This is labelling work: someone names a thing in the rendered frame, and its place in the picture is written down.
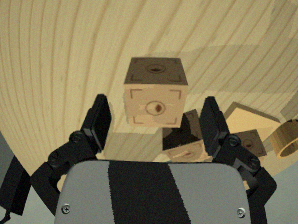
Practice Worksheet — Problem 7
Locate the light tan square board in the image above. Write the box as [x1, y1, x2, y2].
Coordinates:
[223, 101, 281, 142]

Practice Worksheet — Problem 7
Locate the tan hollow ring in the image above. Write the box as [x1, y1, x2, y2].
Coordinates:
[270, 119, 298, 159]

